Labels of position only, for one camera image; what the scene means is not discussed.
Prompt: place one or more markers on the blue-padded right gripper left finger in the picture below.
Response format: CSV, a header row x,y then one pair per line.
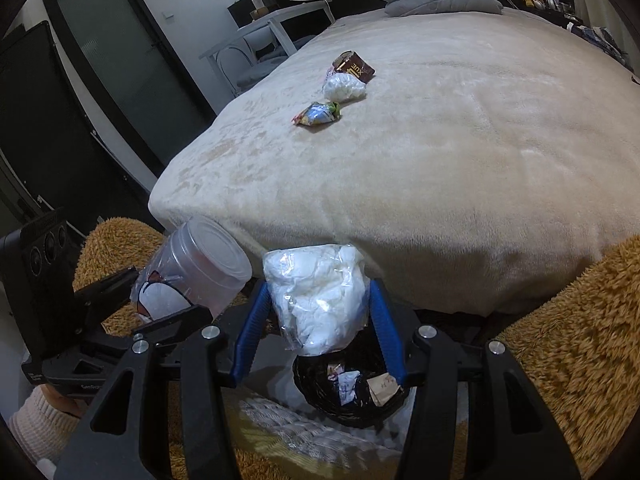
x,y
124,434

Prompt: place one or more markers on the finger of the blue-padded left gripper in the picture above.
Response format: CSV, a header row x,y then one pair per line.
x,y
173,329
110,293

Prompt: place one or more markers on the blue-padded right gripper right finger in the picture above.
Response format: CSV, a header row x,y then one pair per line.
x,y
511,432

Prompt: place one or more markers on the clear plastic cup red print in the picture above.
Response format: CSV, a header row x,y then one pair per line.
x,y
200,264

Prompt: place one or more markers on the colourful snack wrapper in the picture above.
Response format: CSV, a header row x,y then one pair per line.
x,y
318,114

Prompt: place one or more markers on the brown chocolate snack box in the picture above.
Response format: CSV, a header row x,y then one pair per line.
x,y
349,62

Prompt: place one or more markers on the brown paper bag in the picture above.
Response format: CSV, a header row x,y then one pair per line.
x,y
383,388

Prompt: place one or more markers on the white blue printed packet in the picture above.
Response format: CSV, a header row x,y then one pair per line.
x,y
347,385

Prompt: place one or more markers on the left cream knit sleeve forearm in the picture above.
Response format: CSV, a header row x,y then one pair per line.
x,y
41,431

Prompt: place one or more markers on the black-lined trash bin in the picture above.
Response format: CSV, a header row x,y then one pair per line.
x,y
316,379

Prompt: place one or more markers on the left hand bare skin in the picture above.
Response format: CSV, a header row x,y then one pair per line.
x,y
64,404

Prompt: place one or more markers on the black cabinet with speakers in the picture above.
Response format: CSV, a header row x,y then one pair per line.
x,y
50,144

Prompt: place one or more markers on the brown fluffy rug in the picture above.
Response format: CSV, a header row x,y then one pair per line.
x,y
580,350

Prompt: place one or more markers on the dark frosted glass door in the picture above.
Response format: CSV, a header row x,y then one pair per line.
x,y
136,77

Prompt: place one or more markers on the beige plush bed blanket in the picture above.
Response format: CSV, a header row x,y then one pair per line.
x,y
493,158

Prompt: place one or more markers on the grey cushioned metal chair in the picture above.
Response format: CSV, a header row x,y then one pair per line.
x,y
260,62

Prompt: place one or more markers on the white metal side table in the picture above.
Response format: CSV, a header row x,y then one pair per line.
x,y
274,21

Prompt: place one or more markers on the small box on headboard shelf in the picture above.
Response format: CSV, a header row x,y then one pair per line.
x,y
262,8

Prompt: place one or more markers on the pile of clothes by bed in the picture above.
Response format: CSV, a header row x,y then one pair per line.
x,y
600,38

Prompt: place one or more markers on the cluttered dark nightstand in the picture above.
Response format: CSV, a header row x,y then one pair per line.
x,y
556,12

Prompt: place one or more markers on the lower grey pillow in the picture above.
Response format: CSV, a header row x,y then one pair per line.
x,y
402,8

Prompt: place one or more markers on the cream window curtain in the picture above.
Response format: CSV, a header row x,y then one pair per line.
x,y
601,13

